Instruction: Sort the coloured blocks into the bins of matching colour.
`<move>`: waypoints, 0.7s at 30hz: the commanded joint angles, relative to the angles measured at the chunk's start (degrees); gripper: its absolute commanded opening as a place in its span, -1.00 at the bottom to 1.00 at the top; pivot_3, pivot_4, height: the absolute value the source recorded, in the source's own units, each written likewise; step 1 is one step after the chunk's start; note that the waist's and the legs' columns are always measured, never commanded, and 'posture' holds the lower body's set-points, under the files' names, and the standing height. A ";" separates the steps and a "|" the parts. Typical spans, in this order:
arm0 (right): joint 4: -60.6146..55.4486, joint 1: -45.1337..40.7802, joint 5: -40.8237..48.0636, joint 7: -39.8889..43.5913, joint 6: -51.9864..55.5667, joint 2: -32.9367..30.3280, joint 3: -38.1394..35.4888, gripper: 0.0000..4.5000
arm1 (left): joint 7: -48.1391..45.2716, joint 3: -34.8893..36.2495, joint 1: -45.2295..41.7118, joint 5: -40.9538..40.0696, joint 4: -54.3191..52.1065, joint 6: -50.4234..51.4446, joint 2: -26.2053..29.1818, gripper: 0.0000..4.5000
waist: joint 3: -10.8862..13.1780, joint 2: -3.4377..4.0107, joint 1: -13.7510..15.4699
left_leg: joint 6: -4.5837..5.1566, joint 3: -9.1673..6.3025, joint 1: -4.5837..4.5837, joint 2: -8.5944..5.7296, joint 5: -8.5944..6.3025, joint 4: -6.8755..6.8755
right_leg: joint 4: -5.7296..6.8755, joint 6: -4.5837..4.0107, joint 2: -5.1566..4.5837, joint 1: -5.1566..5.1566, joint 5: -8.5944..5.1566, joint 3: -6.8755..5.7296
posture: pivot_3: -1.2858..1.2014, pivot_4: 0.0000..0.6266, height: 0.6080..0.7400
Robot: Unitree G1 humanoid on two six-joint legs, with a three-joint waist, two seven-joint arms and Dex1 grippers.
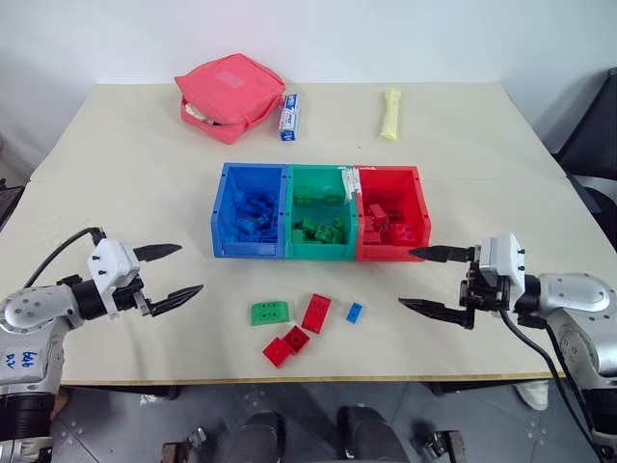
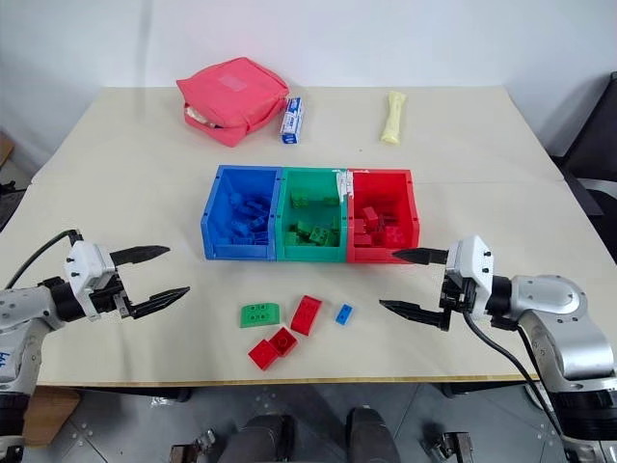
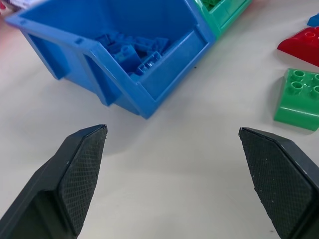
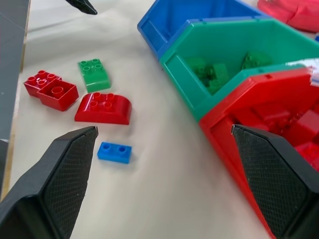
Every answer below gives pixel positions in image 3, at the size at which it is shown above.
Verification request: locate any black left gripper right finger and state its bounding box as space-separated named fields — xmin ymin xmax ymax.
xmin=238 ymin=126 xmax=319 ymax=239

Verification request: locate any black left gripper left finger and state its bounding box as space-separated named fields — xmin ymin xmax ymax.
xmin=0 ymin=124 xmax=108 ymax=239

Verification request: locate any green sloped building brick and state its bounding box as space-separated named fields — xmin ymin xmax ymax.
xmin=273 ymin=68 xmax=319 ymax=132

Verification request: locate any red sloped building brick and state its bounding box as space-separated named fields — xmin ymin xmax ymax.
xmin=277 ymin=25 xmax=319 ymax=67

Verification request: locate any blue plastic storage bin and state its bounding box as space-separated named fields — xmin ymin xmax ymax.
xmin=4 ymin=0 xmax=217 ymax=120

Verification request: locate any blue studded building brick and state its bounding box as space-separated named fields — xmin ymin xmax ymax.
xmin=113 ymin=44 xmax=142 ymax=72

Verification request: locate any blue hollow building brick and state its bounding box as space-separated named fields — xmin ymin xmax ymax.
xmin=136 ymin=52 xmax=161 ymax=77

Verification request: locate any green plastic storage bin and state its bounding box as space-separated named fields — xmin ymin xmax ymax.
xmin=194 ymin=0 xmax=254 ymax=40

